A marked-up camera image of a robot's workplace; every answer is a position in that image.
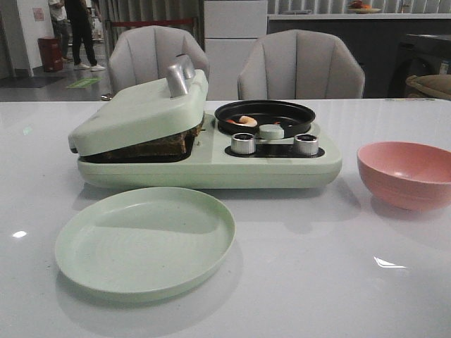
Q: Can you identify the pink bowl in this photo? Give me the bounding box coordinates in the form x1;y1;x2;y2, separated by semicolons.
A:
357;141;450;211

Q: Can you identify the black round frying pan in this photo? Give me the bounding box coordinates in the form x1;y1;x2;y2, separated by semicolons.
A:
214;100;316;138

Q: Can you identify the left grey chair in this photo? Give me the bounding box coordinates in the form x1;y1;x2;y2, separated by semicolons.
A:
108;25;210;94

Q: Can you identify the fruit bowl on counter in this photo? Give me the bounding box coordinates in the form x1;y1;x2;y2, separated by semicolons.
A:
347;0;381;14

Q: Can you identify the person in light shirt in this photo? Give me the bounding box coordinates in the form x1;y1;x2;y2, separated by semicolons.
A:
48;0;72;63

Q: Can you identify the grey chair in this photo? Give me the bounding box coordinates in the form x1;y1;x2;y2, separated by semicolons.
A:
108;25;210;94
237;30;365;100

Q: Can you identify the person in black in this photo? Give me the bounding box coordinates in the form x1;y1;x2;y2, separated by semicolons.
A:
64;0;106;72

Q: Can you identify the green breakfast maker lid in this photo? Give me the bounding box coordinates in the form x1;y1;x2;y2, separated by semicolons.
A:
68;55;208;158

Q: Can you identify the white cabinet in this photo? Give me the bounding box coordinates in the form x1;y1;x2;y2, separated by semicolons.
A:
204;1;267;101

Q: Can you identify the dark counter cabinet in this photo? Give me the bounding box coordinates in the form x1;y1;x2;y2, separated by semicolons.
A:
268;13;450;99

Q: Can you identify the dark floor mat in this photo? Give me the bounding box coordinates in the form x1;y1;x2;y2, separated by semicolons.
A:
1;76;65;89

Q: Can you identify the silver knob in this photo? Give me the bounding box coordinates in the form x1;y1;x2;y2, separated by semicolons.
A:
292;134;319;156
230;132;256;155

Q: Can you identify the light green plate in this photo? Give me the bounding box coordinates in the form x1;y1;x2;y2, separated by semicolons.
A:
55;187;235;302

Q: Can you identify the red bin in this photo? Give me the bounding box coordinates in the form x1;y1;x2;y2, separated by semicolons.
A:
38;37;63;73

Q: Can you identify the right grey chair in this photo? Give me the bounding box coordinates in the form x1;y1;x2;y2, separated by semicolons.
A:
237;30;365;100

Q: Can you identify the bread slice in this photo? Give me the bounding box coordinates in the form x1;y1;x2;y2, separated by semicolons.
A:
188;120;204;137
101;130;187;160

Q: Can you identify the beige sofa cushion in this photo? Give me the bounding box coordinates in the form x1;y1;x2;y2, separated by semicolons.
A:
405;75;450;100

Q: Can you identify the right silver knob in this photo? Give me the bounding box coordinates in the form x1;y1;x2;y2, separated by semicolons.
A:
292;134;319;156

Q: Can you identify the left silver knob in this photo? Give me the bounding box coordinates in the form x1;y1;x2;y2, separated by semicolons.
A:
230;132;256;155

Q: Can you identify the stanchion post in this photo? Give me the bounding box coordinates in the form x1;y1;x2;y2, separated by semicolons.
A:
101;18;112;101

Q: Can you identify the red barrier belt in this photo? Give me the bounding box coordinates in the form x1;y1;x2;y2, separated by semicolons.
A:
110;17;197;27

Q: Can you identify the green breakfast maker base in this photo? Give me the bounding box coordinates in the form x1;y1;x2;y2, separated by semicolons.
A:
78;110;342;189

